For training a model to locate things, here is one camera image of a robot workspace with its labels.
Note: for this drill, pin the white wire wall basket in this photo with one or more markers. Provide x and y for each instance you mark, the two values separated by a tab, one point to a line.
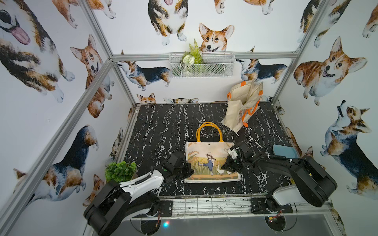
214	65

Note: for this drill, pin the green fern with white flower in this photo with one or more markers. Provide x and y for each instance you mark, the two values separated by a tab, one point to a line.
192	60

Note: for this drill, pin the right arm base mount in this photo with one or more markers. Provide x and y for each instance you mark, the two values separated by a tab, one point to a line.
268	206

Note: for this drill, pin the green leafy plant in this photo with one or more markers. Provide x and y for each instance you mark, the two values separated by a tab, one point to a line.
120	172

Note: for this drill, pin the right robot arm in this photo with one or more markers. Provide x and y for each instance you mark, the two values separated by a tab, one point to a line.
312	184

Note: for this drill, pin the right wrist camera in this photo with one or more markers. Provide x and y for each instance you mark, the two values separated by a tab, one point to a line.
234	154

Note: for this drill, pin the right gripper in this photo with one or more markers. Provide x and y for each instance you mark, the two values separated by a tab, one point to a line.
228	164

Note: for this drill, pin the cream bag yellow handles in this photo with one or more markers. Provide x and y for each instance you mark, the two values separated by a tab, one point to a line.
207	158

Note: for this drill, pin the cream bag orange handles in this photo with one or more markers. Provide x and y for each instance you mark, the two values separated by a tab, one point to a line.
243	102

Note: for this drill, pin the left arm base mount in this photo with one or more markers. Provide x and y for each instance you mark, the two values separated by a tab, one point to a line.
163	209

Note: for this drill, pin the light blue dustpan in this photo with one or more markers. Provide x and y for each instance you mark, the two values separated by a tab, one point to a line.
288	152

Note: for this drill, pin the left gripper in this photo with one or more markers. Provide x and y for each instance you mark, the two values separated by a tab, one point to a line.
183	169

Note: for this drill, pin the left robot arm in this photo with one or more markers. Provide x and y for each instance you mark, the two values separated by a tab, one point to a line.
117	202

